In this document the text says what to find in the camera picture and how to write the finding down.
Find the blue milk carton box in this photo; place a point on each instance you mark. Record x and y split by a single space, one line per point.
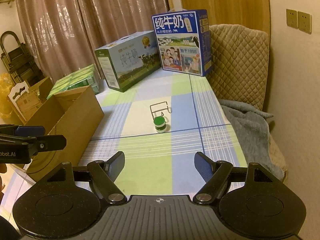
183 39

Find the brown curtain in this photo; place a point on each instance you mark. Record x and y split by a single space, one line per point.
63 34

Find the wall socket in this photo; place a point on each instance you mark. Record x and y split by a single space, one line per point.
305 22
292 18

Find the checked table cloth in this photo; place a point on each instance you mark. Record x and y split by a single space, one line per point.
163 163

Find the yellow plastic bag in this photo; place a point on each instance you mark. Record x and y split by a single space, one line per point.
6 85

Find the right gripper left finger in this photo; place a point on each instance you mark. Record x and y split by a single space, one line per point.
103 175

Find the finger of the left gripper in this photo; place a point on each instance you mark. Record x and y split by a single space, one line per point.
22 131
44 143

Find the green drink carton pack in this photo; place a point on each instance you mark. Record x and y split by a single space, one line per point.
87 76

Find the black folding step ladder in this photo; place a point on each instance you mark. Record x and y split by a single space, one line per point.
19 62

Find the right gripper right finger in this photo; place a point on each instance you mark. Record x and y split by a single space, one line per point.
215 175

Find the green lid small jar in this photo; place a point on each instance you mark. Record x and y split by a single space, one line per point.
160 124

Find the green white milk box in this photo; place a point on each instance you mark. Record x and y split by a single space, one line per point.
128 60

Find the folded cardboard boxes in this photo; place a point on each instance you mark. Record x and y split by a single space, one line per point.
25 100

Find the quilted beige chair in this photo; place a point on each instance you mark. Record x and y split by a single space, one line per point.
240 58

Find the open cardboard box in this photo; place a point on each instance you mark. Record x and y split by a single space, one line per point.
75 114

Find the grey fleece blanket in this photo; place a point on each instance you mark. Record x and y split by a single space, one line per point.
253 133

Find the black wire stand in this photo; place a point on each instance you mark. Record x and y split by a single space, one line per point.
160 109

